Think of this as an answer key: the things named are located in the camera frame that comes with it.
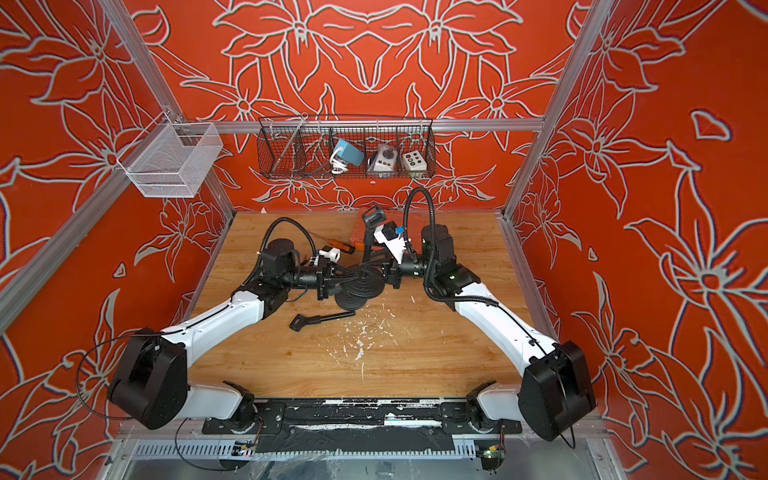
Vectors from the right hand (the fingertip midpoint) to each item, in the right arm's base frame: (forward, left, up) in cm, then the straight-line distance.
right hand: (353, 271), depth 68 cm
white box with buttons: (+43, -17, +1) cm, 46 cm away
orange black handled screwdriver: (+28, +8, -25) cm, 38 cm away
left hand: (-1, +1, -1) cm, 1 cm away
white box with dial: (+40, -7, +4) cm, 40 cm away
